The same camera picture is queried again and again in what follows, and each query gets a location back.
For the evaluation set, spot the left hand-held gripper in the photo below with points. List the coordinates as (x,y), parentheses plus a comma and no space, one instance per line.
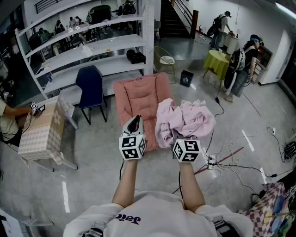
(130,148)

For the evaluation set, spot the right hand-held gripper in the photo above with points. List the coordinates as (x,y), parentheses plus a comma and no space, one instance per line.
(186,150)

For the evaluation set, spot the pink cushioned floor chair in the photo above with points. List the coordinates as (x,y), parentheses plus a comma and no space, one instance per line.
(138,101)

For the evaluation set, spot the pink cloth garment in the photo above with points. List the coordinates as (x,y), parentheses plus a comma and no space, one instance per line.
(185,120)

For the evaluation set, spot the person's left forearm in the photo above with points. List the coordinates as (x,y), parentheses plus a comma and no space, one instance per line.
(126,182)

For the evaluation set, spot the person's right forearm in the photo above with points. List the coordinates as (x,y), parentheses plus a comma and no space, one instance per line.
(190,187)

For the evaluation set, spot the white power strip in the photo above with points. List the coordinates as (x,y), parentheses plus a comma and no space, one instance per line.
(211,162)

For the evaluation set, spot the dark blue chair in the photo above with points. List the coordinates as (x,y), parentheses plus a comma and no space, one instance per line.
(90,88)

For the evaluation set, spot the dark waste bin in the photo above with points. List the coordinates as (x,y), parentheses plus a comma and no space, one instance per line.
(186,78)

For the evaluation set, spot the person's white shirt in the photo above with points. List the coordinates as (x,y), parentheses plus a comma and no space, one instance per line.
(159,215)

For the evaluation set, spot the white cloth on chair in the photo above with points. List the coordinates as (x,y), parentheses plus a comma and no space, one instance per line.
(167,60)

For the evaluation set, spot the white metal shelf unit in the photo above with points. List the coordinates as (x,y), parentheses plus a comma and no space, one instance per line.
(97,44)

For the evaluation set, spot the table with flower checked cloth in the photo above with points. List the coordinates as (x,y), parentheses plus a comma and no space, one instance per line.
(44,134)

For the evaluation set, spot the round table yellow-green cloth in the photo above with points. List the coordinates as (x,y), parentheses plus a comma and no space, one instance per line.
(216,62)

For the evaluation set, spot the table with red checked cloth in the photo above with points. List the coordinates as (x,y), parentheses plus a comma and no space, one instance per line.
(270,208)

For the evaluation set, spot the black equipment on floor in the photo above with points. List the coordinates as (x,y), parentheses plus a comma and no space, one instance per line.
(290,150)

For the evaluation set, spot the dark staircase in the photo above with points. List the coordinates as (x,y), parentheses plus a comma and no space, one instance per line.
(173,20)

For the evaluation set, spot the red fire extinguisher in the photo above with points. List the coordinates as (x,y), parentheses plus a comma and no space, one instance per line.
(200,29)

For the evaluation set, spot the dark green backpack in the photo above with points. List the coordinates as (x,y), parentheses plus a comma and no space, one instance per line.
(98,14)
(38,40)

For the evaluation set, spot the cabinet with dark shelves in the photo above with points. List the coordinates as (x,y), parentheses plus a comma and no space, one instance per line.
(263,62)

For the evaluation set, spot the black balcony railing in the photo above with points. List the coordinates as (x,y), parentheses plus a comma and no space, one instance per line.
(46,3)

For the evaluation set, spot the ceiling tube light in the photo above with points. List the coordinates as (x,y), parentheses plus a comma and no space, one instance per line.
(285,9)

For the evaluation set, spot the white round pedestal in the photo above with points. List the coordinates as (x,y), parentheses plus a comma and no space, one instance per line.
(232,44)

